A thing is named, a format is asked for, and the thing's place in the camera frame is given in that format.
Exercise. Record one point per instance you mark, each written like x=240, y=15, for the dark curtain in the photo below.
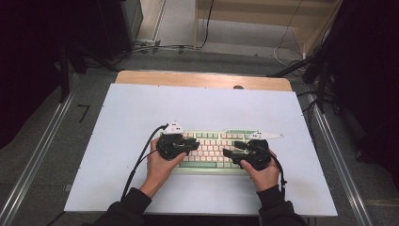
x=22, y=62

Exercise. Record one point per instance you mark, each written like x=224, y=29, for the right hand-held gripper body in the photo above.
x=258, y=153

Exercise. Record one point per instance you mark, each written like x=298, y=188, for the metal floor rail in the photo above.
x=34, y=163
x=342, y=163

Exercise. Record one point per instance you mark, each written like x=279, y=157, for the black metal stand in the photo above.
x=64, y=75
x=321, y=84

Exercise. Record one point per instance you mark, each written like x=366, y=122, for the black cabinet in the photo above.
x=119, y=25

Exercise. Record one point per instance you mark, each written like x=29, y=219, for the green and cream keyboard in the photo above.
x=207, y=154

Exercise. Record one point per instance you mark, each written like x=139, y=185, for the person's right hand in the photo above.
x=265, y=179

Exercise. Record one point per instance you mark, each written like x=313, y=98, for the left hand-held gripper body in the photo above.
x=169, y=146

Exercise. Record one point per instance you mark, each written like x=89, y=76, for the wooden table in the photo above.
x=188, y=79

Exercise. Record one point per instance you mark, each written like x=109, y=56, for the light wooden shelf unit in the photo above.
x=251, y=15

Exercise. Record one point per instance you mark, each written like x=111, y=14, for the person's left hand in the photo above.
x=160, y=171

